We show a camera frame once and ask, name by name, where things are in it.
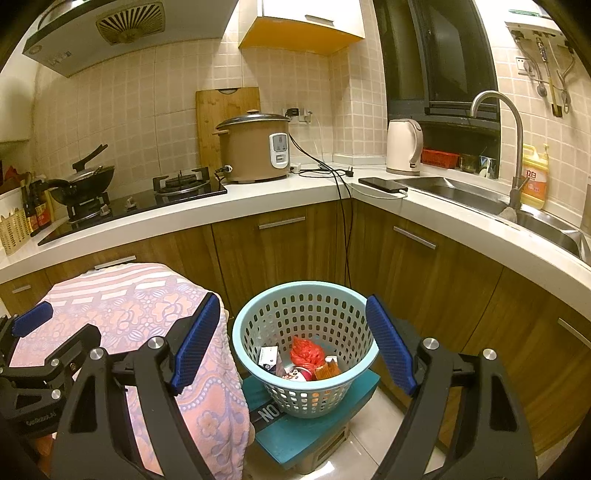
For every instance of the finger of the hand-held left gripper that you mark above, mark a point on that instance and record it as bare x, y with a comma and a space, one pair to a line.
32, 319
74, 346

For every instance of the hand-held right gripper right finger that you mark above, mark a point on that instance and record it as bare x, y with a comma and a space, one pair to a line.
390, 346

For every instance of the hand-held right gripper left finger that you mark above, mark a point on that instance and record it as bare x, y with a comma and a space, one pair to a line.
196, 344

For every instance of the brown orange wrapper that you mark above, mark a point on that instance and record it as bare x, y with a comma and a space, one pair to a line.
328, 371

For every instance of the white blue carton box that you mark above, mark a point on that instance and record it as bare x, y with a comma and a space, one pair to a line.
268, 359

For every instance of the red plastic bag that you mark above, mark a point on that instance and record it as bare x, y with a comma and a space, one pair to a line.
307, 350

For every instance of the red white printed wrapper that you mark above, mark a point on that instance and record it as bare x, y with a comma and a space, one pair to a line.
298, 374

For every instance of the light blue plastic basket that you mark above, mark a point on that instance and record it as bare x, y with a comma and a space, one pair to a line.
300, 401

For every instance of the pink floral towel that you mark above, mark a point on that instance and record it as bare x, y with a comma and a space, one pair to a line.
138, 304

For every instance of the cream utensil holder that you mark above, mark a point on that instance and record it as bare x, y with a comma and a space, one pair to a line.
14, 233

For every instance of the dark sauce bottle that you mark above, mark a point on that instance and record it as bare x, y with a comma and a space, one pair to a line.
30, 217
43, 212

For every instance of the wooden base cabinet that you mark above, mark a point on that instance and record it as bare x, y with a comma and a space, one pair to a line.
286, 258

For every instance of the teal plastic stool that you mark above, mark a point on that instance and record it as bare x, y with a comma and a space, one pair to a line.
286, 438

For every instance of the black wok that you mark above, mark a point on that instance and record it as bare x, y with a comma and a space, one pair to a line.
83, 182

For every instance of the black glass gas hob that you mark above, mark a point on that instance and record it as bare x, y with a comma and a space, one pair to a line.
134, 203

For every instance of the black smartphone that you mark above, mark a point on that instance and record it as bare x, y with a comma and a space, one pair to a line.
381, 184

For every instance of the steel kitchen sink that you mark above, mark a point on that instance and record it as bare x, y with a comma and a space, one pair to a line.
461, 194

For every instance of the grey scrubbing pad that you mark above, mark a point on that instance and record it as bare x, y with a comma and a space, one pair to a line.
508, 216

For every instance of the small red basket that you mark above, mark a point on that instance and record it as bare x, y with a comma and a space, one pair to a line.
438, 158

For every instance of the white electric kettle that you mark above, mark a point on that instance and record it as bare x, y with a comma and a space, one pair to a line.
402, 147

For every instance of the glass jar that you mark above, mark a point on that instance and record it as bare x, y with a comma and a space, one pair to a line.
468, 162

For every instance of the brown rice cooker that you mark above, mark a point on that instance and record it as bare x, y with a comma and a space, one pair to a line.
249, 147

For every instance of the yellow dish soap bottle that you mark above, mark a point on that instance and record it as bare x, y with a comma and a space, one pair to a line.
535, 180

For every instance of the wooden cutting board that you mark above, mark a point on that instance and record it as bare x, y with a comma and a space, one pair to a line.
217, 110

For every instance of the steel sink faucet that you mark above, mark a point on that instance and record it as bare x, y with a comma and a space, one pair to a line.
518, 138

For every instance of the grey range hood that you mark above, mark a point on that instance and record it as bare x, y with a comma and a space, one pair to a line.
92, 37

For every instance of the dark framed window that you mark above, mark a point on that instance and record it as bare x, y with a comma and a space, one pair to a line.
443, 55

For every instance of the white water heater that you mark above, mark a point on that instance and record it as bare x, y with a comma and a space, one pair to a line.
535, 26

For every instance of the white wall socket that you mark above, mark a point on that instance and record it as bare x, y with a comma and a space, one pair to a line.
298, 114

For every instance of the yellow white wall cabinet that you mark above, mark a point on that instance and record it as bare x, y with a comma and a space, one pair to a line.
300, 27

